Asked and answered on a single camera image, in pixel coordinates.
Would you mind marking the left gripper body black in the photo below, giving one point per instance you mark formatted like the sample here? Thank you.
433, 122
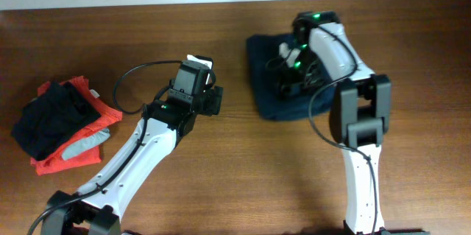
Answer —
209, 102

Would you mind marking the dark blue shorts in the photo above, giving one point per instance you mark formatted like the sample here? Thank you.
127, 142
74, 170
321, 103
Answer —
264, 60

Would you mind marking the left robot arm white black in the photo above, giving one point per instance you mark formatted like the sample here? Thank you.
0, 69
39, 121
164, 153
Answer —
164, 122

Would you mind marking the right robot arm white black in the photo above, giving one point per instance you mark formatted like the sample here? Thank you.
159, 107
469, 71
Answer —
322, 58

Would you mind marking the black folded garment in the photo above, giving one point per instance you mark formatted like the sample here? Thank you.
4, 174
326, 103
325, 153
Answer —
45, 120

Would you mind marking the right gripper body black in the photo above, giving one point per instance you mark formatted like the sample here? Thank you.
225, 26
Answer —
305, 72

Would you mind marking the red folded garment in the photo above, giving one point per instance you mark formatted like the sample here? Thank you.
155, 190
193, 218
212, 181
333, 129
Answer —
80, 146

